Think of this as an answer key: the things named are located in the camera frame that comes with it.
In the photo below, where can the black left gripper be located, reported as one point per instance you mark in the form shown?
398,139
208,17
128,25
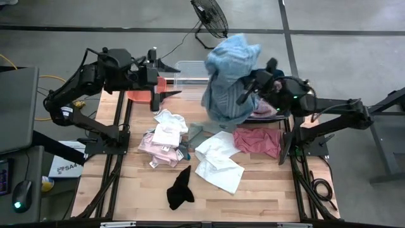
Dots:
147,79

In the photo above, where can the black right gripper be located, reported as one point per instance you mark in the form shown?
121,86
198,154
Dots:
261,82

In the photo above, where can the pink woven cloth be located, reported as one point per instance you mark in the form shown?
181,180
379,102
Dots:
264,109

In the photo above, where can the blue plaid cloth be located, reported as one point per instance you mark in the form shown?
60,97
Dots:
228,79

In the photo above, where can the small white cloth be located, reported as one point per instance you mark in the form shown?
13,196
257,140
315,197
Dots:
169,130

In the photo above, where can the rose pink cloth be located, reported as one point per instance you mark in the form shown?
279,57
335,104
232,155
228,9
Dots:
257,141

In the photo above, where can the pale pink cloth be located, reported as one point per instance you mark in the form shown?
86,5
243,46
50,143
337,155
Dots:
158,153

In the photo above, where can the large white cloth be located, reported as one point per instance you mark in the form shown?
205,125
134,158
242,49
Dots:
218,171

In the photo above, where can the black cloth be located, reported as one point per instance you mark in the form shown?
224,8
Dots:
180,193

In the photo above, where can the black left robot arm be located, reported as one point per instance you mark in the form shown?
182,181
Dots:
117,69

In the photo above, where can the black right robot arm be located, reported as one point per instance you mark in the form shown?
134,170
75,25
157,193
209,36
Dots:
332,109

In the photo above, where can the orange plastic bin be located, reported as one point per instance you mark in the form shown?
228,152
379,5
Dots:
142,96

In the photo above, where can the clear plastic bin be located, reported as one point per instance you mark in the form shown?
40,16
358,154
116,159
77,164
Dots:
190,79

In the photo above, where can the grey-green cloth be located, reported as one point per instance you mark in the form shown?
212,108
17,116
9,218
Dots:
196,137

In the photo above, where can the white paper tag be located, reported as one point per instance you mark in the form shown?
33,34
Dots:
153,164
179,155

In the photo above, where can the black floor fan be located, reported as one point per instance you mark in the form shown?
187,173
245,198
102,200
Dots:
210,16

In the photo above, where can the white cardboard box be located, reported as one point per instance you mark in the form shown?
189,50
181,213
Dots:
66,158

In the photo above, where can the black standing desk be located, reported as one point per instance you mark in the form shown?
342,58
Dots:
381,149

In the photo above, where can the yellow round container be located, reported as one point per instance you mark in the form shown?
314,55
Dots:
47,184

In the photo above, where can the dark grey computer desk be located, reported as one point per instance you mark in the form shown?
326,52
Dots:
31,164

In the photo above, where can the person's shoe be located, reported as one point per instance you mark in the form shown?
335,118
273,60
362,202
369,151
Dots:
8,2

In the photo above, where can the black computer mouse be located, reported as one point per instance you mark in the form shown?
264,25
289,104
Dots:
22,194

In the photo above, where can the black keyboard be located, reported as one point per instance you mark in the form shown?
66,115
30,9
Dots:
4,177

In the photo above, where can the silver aluminium bracket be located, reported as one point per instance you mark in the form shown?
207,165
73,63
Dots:
294,225
118,225

